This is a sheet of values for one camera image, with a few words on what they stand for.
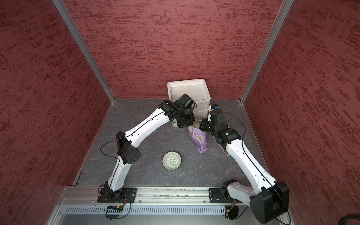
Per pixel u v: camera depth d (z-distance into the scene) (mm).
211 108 701
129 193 739
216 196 735
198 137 808
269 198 374
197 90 945
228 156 891
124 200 724
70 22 760
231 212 709
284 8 714
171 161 852
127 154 557
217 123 567
